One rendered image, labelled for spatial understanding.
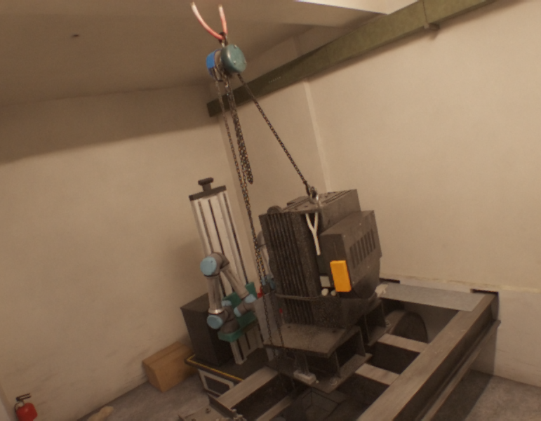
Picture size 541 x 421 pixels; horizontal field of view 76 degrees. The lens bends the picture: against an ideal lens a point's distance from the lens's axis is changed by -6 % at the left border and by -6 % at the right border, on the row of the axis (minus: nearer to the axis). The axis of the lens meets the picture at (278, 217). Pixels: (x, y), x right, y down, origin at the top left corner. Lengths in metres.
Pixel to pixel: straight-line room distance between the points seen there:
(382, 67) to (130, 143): 2.48
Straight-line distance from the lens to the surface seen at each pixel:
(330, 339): 2.12
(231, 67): 1.86
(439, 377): 2.44
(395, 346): 2.43
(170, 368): 3.89
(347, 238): 1.90
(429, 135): 2.81
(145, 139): 4.04
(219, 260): 2.61
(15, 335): 3.84
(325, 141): 3.34
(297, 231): 2.06
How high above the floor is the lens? 1.95
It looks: 10 degrees down
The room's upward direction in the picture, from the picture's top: 13 degrees counter-clockwise
